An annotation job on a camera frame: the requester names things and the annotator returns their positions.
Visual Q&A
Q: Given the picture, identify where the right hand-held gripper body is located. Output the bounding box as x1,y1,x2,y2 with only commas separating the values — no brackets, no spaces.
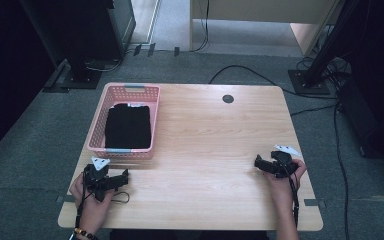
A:
269,144,303,179

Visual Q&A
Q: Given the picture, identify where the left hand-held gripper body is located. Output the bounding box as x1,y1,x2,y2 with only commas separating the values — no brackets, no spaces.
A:
83,155,120,203

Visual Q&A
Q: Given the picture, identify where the black garment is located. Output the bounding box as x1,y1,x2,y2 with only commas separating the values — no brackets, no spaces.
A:
104,102,152,150

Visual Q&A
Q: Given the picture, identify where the pink plastic basket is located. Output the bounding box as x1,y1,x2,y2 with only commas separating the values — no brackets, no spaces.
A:
86,83,161,160

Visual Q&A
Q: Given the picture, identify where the person's right hand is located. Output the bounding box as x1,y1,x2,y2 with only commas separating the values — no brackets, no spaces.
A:
264,158,308,202

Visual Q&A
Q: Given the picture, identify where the person's left hand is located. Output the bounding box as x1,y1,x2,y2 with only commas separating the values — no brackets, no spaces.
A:
68,172,117,232

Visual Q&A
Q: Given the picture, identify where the grey floor tape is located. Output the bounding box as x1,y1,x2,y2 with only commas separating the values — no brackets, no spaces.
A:
55,195,76,204
303,198,328,208

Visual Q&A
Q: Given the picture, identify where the person's dark clothing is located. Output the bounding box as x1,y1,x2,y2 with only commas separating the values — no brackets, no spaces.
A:
109,228,270,240

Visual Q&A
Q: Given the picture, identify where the black box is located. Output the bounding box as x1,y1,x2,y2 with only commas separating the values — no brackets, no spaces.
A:
337,79,384,165

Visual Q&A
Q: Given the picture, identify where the black stand base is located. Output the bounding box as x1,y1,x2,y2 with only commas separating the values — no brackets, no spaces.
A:
42,59,103,94

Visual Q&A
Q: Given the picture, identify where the black metal stand pole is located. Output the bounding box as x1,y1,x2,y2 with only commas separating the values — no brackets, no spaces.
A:
302,0,362,88

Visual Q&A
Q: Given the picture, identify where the beige desk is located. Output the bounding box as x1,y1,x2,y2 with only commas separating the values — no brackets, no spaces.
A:
189,0,345,57

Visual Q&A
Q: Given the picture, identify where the large black monitor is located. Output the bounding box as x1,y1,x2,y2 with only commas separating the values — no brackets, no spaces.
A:
18,0,137,68

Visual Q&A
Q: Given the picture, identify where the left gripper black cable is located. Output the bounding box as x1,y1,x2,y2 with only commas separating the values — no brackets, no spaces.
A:
75,165,130,230

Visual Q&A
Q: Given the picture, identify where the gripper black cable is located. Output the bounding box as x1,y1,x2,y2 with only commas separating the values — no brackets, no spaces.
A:
287,171,301,229
75,165,130,230

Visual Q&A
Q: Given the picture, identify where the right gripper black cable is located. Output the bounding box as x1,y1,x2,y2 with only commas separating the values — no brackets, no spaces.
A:
287,171,301,229

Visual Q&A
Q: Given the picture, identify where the beaded bracelet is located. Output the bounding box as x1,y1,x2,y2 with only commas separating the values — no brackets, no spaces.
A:
72,227,100,240

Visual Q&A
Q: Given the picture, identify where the thin black floor cable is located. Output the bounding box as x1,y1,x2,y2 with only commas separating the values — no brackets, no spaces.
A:
332,103,351,240

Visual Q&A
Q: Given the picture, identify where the short black floor cable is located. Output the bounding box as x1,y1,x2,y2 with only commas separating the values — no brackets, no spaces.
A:
289,104,338,117

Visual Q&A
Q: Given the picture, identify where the black square base plate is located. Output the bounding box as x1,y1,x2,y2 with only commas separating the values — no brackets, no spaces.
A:
287,68,332,96

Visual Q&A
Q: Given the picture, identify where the long black floor cable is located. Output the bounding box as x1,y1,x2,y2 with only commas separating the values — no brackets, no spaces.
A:
208,64,340,100

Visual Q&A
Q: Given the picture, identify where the white cable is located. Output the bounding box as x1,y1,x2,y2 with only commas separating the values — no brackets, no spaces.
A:
85,57,125,73

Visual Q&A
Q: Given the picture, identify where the tangle of black cables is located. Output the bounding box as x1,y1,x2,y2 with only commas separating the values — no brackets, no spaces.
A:
295,54,353,83

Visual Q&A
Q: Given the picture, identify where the black hanging cable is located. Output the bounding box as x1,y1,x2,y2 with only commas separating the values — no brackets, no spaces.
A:
190,0,212,53

